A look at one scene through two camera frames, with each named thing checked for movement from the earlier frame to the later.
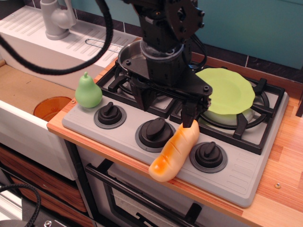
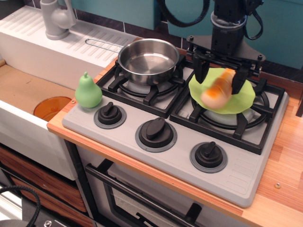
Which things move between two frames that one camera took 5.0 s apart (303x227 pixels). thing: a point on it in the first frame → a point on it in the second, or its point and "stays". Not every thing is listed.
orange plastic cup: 49,108 stays
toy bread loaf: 176,149 → 218,93
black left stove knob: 110,116 stays
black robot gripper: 166,65 → 226,47
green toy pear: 87,94 stays
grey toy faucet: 57,21 stays
